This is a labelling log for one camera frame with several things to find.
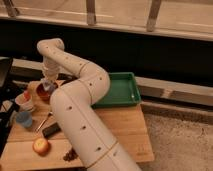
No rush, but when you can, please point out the blue grey towel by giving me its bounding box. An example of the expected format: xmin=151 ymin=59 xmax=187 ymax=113
xmin=41 ymin=78 xmax=56 ymax=94

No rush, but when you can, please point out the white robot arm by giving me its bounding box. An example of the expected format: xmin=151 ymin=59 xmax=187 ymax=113
xmin=37 ymin=38 xmax=142 ymax=171

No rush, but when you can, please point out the red bowl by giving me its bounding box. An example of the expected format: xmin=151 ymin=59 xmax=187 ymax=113
xmin=36 ymin=84 xmax=58 ymax=102

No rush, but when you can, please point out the white cup with orange item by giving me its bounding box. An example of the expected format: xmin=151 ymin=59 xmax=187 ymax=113
xmin=15 ymin=90 xmax=35 ymax=112

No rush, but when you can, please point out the blue plastic cup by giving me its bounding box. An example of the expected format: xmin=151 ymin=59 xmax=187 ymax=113
xmin=15 ymin=111 xmax=33 ymax=128

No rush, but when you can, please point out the black rectangular block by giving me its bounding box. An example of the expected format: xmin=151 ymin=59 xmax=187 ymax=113
xmin=42 ymin=123 xmax=60 ymax=138

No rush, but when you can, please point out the wooden table board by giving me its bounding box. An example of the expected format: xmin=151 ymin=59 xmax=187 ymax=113
xmin=0 ymin=81 xmax=154 ymax=171

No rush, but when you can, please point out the green plastic tray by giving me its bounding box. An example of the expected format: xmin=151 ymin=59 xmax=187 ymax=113
xmin=93 ymin=72 xmax=141 ymax=108

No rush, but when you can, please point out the red yellow apple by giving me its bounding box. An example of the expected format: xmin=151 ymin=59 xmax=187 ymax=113
xmin=32 ymin=138 xmax=50 ymax=155

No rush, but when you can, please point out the dark brown grape cluster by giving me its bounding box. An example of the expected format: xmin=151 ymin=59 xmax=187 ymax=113
xmin=63 ymin=149 xmax=78 ymax=162

